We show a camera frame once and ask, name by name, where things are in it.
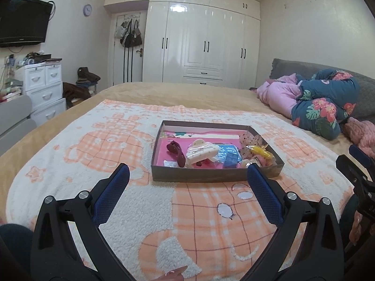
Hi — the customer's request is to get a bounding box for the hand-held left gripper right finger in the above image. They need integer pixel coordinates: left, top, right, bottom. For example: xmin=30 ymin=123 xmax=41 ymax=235
xmin=247 ymin=164 xmax=346 ymax=281

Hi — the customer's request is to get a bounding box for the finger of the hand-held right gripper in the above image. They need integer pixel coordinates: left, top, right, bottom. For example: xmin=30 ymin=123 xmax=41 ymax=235
xmin=335 ymin=155 xmax=367 ymax=185
xmin=349 ymin=145 xmax=375 ymax=176

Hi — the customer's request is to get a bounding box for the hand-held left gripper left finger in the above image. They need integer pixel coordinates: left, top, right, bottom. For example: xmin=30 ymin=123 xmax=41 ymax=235
xmin=30 ymin=163 xmax=138 ymax=281

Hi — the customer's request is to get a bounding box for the yellow hair accessory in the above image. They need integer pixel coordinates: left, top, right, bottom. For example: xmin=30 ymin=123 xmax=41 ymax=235
xmin=251 ymin=146 xmax=273 ymax=160

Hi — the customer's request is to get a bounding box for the shallow cardboard box tray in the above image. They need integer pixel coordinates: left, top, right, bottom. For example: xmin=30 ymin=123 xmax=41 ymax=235
xmin=151 ymin=120 xmax=285 ymax=183

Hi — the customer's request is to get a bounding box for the cream hair claw clip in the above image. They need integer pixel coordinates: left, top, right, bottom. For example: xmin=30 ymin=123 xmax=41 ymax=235
xmin=186 ymin=137 xmax=221 ymax=166

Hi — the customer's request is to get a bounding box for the dark red hair claw clip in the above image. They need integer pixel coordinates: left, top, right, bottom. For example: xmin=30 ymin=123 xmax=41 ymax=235
xmin=166 ymin=141 xmax=186 ymax=168

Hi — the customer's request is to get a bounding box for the person's right hand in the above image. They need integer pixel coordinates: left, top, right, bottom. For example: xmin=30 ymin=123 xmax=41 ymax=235
xmin=351 ymin=211 xmax=364 ymax=245

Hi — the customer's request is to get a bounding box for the person's left hand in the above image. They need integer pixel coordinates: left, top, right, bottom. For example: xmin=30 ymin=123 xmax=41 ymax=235
xmin=160 ymin=266 xmax=188 ymax=281

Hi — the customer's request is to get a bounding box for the pink knitted cloth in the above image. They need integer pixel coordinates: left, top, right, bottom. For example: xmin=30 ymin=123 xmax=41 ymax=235
xmin=343 ymin=117 xmax=375 ymax=159

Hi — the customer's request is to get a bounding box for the orange and white plush blanket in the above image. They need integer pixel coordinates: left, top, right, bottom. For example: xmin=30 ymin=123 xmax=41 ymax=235
xmin=6 ymin=100 xmax=355 ymax=281

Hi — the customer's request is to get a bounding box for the pink dotted mesh hair bow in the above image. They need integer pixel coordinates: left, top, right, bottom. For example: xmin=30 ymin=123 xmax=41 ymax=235
xmin=239 ymin=132 xmax=268 ymax=159

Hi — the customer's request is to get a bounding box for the grey padded headboard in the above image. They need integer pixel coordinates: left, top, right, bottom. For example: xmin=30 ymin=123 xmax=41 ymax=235
xmin=271 ymin=59 xmax=375 ymax=123

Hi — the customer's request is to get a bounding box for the blue floral quilt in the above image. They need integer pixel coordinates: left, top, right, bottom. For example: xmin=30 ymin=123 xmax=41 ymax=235
xmin=291 ymin=69 xmax=361 ymax=139

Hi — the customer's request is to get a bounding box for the pink printed glossy sheet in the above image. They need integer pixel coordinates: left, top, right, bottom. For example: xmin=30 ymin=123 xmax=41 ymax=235
xmin=158 ymin=129 xmax=244 ymax=169

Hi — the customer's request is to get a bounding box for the pink quilt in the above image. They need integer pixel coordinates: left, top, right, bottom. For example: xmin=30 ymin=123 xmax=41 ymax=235
xmin=257 ymin=74 xmax=305 ymax=118

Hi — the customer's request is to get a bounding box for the dark brown clothes pile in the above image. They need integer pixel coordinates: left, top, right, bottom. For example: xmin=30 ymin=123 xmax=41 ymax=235
xmin=62 ymin=82 xmax=91 ymax=109

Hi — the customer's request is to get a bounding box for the person's dark trouser leg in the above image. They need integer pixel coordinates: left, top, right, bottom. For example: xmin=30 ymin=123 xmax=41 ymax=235
xmin=0 ymin=224 xmax=34 ymax=281

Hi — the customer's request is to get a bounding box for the bed with tan cover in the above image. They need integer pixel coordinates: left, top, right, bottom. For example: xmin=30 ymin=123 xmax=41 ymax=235
xmin=0 ymin=81 xmax=375 ymax=240

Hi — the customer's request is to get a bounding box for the stool with dark boots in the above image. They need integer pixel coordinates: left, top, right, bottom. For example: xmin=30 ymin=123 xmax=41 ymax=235
xmin=75 ymin=67 xmax=101 ymax=94

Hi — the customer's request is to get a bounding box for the white plastic drawer cabinet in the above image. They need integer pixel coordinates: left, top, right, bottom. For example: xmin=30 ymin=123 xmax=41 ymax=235
xmin=15 ymin=63 xmax=67 ymax=126

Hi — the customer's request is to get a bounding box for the grey chair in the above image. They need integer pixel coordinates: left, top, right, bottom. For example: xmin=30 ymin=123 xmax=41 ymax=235
xmin=0 ymin=95 xmax=37 ymax=153

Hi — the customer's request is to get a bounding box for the cluttered side shelf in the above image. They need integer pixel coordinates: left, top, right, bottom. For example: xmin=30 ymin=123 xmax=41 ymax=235
xmin=0 ymin=55 xmax=24 ymax=103

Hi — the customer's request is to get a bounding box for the clutter of dark devices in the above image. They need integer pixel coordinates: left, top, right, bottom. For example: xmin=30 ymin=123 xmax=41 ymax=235
xmin=25 ymin=52 xmax=63 ymax=65

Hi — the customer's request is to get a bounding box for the bunch of hanging bags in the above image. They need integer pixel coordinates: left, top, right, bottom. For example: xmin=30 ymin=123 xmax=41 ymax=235
xmin=115 ymin=20 xmax=143 ymax=48

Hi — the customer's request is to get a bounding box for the white glossy wardrobe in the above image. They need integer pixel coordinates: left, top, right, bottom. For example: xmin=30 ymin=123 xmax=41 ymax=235
xmin=104 ymin=0 xmax=261 ymax=90

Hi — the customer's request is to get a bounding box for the black flat television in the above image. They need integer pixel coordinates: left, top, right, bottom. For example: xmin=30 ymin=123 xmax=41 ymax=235
xmin=0 ymin=0 xmax=54 ymax=48

